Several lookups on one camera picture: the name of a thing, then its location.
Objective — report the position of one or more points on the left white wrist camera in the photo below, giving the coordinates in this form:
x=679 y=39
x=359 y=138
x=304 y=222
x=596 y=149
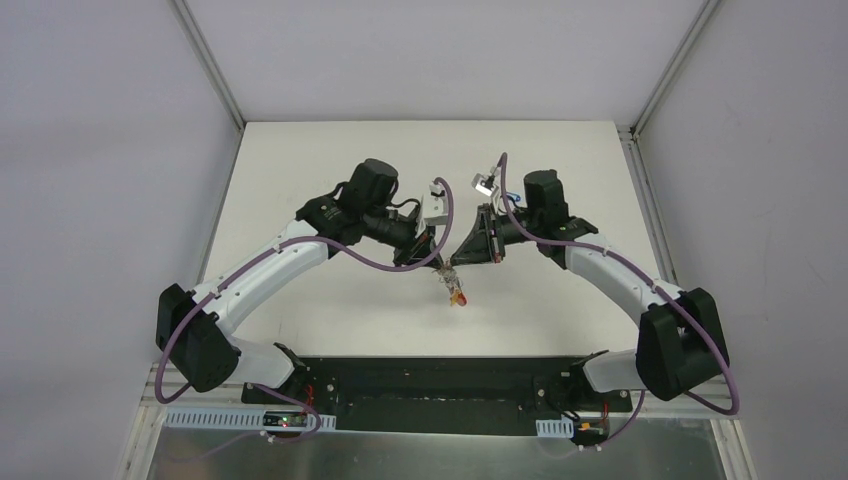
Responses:
x=435 y=208

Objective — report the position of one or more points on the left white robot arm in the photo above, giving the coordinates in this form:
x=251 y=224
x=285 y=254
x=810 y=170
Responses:
x=196 y=327

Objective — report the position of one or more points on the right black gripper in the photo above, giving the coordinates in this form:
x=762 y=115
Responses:
x=495 y=236

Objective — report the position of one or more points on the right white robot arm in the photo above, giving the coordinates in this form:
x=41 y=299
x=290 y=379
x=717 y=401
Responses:
x=680 y=342

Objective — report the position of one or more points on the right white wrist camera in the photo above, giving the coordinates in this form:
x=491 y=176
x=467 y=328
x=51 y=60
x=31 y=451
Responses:
x=487 y=184

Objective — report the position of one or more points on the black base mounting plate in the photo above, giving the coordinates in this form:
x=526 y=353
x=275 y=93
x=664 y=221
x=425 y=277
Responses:
x=503 y=396

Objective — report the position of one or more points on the grey red keyring holder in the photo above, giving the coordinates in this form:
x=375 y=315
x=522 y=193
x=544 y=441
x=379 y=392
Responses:
x=448 y=276

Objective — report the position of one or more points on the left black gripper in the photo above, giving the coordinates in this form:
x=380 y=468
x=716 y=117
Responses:
x=416 y=244

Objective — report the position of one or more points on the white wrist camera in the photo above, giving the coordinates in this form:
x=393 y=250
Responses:
x=435 y=208
x=487 y=184

